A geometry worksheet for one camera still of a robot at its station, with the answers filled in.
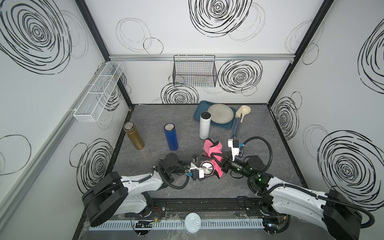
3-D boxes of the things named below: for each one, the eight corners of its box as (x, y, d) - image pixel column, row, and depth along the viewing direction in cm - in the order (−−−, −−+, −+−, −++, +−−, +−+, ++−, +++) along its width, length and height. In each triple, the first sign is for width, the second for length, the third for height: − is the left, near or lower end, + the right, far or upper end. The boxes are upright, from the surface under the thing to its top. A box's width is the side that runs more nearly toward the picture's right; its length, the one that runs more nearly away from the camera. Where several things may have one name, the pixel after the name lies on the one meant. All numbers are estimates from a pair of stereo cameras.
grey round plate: (208, 123, 110) (209, 121, 108) (207, 106, 122) (207, 103, 120) (234, 123, 110) (235, 121, 108) (230, 106, 122) (231, 103, 120)
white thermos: (199, 139, 101) (200, 119, 85) (199, 132, 105) (200, 111, 89) (208, 139, 101) (211, 119, 85) (208, 132, 105) (210, 111, 89)
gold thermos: (134, 149, 97) (121, 130, 80) (136, 141, 101) (124, 121, 84) (143, 149, 97) (132, 130, 80) (145, 141, 101) (135, 121, 84)
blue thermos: (168, 150, 97) (163, 131, 80) (169, 142, 100) (164, 122, 83) (178, 150, 97) (174, 131, 80) (178, 142, 100) (175, 122, 83)
